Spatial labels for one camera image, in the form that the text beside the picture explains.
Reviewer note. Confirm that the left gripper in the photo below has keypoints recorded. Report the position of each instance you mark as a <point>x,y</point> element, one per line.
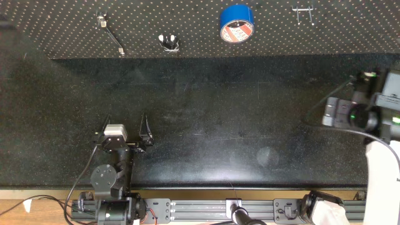
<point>114,145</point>

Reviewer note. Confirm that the silver wrench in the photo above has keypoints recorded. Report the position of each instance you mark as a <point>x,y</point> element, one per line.
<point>112,36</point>

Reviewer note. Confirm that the roll of blue tape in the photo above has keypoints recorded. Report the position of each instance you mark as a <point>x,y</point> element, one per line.
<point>236,15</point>

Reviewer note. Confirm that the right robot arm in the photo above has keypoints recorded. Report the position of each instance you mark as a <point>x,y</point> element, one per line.
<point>381,187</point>

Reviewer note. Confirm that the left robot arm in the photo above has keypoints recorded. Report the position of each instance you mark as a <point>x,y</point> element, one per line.
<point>112,181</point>

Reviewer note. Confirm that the black pegboard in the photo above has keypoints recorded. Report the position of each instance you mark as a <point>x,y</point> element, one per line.
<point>343,34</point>

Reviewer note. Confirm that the metal hook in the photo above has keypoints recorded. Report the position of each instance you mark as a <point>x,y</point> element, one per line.
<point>171,50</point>
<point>100,14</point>
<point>302,10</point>

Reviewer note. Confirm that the black and white pliers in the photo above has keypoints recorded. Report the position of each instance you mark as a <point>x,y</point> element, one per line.
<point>169,43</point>

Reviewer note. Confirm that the white tape strip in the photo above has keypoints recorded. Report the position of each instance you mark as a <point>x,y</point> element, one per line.
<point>28,205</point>

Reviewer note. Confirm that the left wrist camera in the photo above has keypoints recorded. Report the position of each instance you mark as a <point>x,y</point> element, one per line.
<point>115,131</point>

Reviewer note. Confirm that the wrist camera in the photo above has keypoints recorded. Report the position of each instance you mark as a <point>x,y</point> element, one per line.
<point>115,131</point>
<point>334,111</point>

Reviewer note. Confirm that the mounting rail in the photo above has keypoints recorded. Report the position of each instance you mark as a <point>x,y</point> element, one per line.
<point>200,211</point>

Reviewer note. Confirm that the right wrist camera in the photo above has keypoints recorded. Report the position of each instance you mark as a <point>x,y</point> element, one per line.
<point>334,111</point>

